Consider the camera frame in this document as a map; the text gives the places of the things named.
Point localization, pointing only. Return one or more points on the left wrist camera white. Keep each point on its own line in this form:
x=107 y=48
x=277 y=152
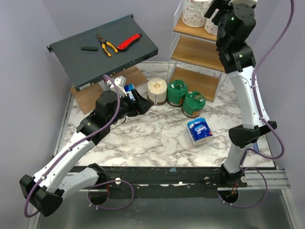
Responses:
x=120 y=83

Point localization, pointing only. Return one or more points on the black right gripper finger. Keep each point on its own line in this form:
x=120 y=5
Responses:
x=215 y=5
x=218 y=19

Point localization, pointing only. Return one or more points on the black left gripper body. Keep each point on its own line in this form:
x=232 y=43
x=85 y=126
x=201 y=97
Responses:
x=127 y=108

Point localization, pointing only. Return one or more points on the green wrapped roll front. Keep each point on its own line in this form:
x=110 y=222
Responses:
x=193 y=104

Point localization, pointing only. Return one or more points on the black aluminium mounting rail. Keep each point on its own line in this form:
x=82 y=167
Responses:
x=167 y=182

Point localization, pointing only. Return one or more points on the green wrapped roll rear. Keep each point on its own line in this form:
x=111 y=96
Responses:
x=176 y=92

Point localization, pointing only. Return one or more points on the white wire wooden shelf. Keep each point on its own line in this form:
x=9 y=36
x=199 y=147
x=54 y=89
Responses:
x=195 y=58

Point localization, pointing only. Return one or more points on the small black connector block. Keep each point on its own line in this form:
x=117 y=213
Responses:
x=89 y=48

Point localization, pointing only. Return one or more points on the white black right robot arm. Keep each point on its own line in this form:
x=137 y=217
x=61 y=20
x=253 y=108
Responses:
x=238 y=60

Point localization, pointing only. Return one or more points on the dark grey rack panel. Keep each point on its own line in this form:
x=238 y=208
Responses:
x=86 y=68

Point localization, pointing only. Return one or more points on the wooden base board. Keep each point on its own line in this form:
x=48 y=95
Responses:
x=86 y=98

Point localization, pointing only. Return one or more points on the blue Tempo roll left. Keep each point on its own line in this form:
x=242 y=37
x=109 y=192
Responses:
x=128 y=88

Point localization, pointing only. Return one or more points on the large floral paper roll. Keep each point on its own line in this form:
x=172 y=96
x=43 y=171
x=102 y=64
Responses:
x=193 y=12

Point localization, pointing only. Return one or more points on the grey metal stand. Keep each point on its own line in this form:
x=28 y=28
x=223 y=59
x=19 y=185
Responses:
x=106 y=84

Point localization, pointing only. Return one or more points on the green wrapped roll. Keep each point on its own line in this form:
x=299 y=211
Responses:
x=193 y=104
x=176 y=92

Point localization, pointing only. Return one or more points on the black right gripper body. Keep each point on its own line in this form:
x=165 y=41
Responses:
x=216 y=12

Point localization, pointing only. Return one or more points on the blue Tempo roll right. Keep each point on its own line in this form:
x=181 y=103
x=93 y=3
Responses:
x=199 y=131

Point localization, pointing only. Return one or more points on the red black utility knife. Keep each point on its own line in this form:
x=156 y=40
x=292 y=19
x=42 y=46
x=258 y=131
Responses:
x=128 y=42

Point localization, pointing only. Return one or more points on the yellow handled pliers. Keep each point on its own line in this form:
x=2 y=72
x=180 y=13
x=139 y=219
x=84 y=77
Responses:
x=104 y=43

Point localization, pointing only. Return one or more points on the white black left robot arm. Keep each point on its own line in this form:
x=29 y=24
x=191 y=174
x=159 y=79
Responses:
x=47 y=188

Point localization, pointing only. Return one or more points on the beige brown wrapped paper roll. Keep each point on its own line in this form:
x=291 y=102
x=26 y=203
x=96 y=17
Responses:
x=157 y=91

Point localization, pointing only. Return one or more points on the small floral paper roll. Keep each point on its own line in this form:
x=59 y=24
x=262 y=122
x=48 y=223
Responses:
x=210 y=27

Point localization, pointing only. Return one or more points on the blue tempo roll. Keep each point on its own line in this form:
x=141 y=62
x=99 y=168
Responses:
x=128 y=88
x=199 y=131

